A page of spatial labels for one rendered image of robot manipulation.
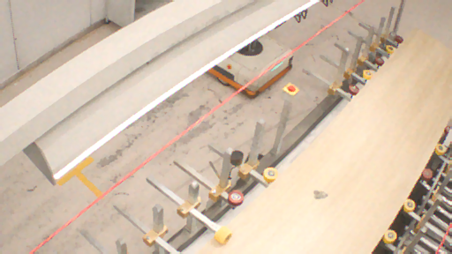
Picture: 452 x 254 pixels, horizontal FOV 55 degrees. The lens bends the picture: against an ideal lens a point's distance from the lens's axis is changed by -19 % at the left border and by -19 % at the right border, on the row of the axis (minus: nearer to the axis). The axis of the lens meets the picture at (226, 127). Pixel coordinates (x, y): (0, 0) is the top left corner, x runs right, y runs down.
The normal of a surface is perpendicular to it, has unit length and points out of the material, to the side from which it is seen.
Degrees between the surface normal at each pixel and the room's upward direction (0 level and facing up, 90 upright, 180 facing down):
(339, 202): 0
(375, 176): 0
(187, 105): 0
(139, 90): 61
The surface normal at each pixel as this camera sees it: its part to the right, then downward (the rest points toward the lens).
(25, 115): 0.11, -0.70
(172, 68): 0.72, 0.11
